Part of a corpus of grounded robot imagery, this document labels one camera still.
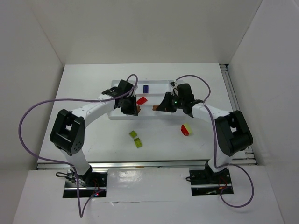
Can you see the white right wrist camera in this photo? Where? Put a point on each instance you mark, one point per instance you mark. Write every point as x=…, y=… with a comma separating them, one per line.
x=174, y=90

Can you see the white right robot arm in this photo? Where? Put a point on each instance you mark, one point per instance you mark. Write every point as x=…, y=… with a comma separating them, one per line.
x=231, y=133

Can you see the purple lego brick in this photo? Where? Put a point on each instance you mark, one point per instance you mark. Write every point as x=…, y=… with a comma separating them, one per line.
x=145, y=89

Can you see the aluminium front rail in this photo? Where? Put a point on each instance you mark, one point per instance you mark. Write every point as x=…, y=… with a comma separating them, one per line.
x=42, y=166

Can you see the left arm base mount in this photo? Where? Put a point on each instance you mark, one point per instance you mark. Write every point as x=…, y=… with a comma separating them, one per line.
x=96, y=185

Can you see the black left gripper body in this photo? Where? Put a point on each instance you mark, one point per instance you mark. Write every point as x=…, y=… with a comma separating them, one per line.
x=130, y=106

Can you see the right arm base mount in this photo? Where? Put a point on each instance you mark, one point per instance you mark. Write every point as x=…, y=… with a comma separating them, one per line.
x=204, y=186

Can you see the yellow-green long lego brick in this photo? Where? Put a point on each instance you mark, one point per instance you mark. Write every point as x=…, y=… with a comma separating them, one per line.
x=138, y=142

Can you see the yellow-green square lego brick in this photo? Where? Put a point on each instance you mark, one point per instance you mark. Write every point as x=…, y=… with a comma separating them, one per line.
x=133, y=134

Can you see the aluminium side rail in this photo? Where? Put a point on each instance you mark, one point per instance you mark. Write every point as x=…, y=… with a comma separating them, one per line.
x=245, y=157

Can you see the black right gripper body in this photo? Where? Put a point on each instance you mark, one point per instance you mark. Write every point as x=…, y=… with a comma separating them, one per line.
x=168, y=102

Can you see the white divided sorting tray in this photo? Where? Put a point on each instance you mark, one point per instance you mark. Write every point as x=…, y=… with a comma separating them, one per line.
x=157, y=90

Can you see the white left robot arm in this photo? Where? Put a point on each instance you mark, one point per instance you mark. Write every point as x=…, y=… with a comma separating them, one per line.
x=68, y=132

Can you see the red and yellow lego block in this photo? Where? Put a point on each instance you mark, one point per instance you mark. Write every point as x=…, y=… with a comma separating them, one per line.
x=186, y=130

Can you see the red lego brick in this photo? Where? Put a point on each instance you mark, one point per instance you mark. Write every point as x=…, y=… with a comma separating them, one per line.
x=141, y=101

